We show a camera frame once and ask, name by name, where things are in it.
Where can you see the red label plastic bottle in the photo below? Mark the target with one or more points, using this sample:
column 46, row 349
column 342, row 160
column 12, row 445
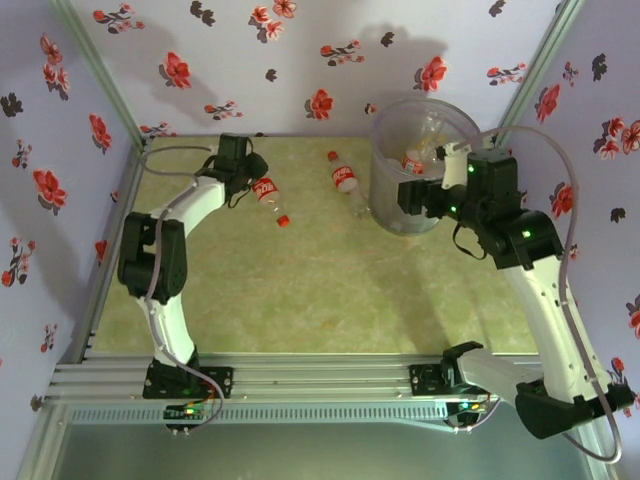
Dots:
column 344, row 177
column 265, row 192
column 412, row 164

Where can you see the yellow label plastic bottle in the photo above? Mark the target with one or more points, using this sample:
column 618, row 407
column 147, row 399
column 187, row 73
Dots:
column 431, row 137

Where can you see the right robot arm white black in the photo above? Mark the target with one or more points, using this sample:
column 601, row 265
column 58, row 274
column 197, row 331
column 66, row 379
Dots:
column 545, row 310

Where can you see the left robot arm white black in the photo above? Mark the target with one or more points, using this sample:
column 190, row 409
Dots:
column 170, row 330

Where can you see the translucent plastic bin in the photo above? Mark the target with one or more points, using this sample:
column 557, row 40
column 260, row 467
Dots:
column 400, row 215

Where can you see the small circuit board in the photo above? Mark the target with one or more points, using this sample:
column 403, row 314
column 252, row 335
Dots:
column 187, row 411
column 472, row 406

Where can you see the aluminium corner post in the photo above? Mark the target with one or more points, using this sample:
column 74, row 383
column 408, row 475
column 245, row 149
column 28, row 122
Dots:
column 95, row 55
column 542, row 60

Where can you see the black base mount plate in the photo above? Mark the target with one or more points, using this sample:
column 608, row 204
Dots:
column 425, row 380
column 216, row 381

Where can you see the aluminium front rail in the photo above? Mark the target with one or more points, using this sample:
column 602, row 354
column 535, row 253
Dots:
column 320, row 375

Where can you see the aluminium frame leg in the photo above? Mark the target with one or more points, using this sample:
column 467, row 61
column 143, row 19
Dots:
column 40, row 450
column 597, row 465

